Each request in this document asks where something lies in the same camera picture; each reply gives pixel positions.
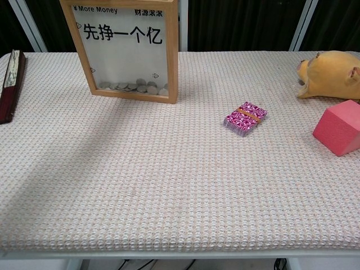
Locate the dark red folded fan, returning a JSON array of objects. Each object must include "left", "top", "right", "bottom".
[{"left": 0, "top": 49, "right": 27, "bottom": 125}]

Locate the black pleated curtain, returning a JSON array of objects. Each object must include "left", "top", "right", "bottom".
[{"left": 0, "top": 0, "right": 360, "bottom": 59}]

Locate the white table frame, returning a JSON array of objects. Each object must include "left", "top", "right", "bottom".
[{"left": 0, "top": 249, "right": 360, "bottom": 270}]

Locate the pink foam cube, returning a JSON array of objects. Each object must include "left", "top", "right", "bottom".
[{"left": 312, "top": 99, "right": 360, "bottom": 157}]

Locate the pink patterned card deck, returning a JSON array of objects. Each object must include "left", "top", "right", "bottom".
[{"left": 223, "top": 101, "right": 268, "bottom": 138}]

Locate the beige woven tablecloth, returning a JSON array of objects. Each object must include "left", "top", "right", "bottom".
[{"left": 0, "top": 51, "right": 360, "bottom": 252}]

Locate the wooden framed money box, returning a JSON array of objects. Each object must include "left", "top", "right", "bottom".
[{"left": 59, "top": 0, "right": 179, "bottom": 105}]

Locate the yellow plush toy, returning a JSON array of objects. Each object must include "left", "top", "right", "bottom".
[{"left": 296, "top": 50, "right": 360, "bottom": 101}]

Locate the white frame post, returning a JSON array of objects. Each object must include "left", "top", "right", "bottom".
[
  {"left": 178, "top": 0, "right": 189, "bottom": 52},
  {"left": 289, "top": 0, "right": 319, "bottom": 52},
  {"left": 7, "top": 0, "right": 48, "bottom": 53}
]

